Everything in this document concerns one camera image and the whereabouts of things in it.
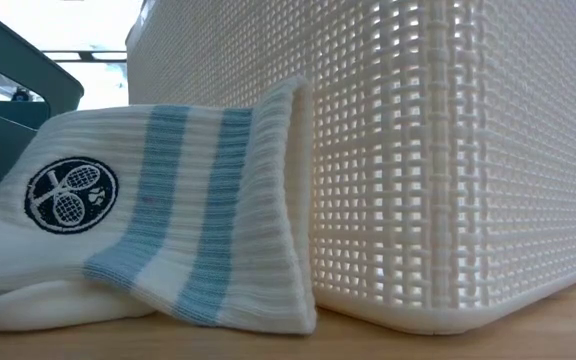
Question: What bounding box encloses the teal plastic bin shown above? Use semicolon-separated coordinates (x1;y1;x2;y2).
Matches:
0;2;85;221

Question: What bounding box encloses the white woven plastic basket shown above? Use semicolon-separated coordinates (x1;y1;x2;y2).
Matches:
125;0;576;336

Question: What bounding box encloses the white sock with blue stripes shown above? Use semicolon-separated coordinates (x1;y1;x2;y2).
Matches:
0;74;318;335

